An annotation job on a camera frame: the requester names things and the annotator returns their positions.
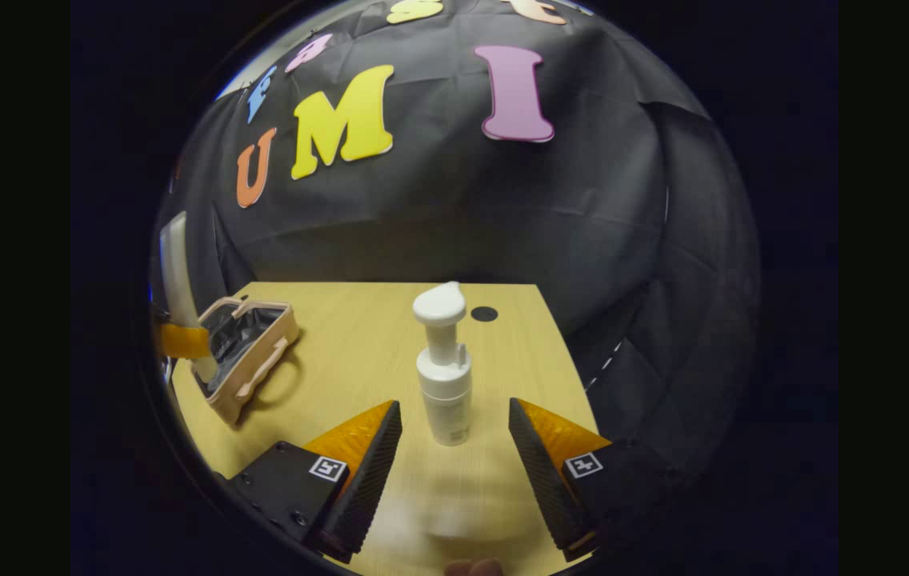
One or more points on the pink suitcase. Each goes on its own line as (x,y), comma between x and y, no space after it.
(266,360)

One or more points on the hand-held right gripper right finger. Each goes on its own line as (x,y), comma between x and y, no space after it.
(542,480)

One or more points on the white tube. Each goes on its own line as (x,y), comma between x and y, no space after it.
(179,288)

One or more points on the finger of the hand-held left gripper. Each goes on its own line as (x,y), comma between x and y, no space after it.
(182,342)

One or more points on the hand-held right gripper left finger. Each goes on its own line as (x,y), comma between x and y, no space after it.
(366,488)

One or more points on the black backdrop cloth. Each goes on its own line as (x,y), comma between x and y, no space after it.
(462,224)

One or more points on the white pump bottle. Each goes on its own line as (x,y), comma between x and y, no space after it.
(445,384)

